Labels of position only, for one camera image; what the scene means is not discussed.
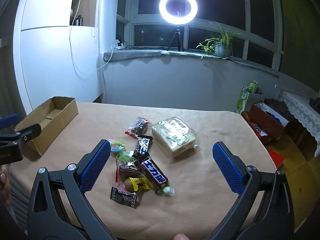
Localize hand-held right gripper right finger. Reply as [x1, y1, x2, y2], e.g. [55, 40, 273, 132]
[205, 141, 295, 240]

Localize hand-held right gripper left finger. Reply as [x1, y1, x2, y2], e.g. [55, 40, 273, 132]
[27, 139, 118, 240]

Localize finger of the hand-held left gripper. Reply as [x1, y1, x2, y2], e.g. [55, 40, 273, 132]
[0, 114, 20, 131]
[0, 123, 42, 165]

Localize brown cardboard box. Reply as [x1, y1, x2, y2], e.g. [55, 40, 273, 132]
[14, 96, 79, 157]

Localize green lid jelly cup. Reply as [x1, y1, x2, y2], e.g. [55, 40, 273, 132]
[111, 139, 125, 153]

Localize green candy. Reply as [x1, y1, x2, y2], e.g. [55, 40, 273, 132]
[115, 151, 135, 163]

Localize dark round foil snack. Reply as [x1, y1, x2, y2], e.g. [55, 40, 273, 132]
[119, 161, 140, 180]

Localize black candy packet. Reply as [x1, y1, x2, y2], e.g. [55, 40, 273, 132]
[109, 186, 138, 209]

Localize yellow candy packet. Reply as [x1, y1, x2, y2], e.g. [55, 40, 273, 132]
[129, 177, 152, 192]

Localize small black chocolate bar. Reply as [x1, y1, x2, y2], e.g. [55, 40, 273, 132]
[132, 134, 153, 158]

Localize large black chocolate bar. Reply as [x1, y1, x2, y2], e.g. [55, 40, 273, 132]
[134, 155, 169, 193]

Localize small mint candy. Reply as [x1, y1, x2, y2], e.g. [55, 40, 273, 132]
[160, 186, 175, 197]

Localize person's left hand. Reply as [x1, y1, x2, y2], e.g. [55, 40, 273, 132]
[0, 165, 11, 207]

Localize red paper bag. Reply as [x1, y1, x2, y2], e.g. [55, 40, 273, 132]
[267, 149, 286, 167]

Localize red box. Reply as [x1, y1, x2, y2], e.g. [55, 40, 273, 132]
[241, 102, 289, 145]

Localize dark cake clear packet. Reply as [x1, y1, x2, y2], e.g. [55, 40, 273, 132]
[124, 117, 152, 140]

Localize packaged yellow sponge cake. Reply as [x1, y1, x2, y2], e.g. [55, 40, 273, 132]
[151, 116, 198, 158]

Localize green carton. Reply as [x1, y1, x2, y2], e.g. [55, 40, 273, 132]
[235, 81, 259, 114]

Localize white cabinet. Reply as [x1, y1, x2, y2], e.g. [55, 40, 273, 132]
[12, 0, 106, 115]

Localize white lace cloth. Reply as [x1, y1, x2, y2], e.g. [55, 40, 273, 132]
[279, 90, 320, 158]

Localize grey windowsill pad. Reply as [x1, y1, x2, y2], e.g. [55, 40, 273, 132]
[103, 49, 282, 78]

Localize potted spider plant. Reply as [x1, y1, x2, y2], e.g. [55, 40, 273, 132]
[196, 21, 242, 59]

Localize black tripod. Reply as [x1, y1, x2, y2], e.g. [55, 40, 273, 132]
[167, 25, 185, 52]

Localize window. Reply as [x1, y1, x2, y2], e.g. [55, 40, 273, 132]
[116, 0, 284, 72]

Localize white cable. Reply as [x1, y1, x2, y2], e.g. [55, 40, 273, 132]
[69, 0, 113, 75]

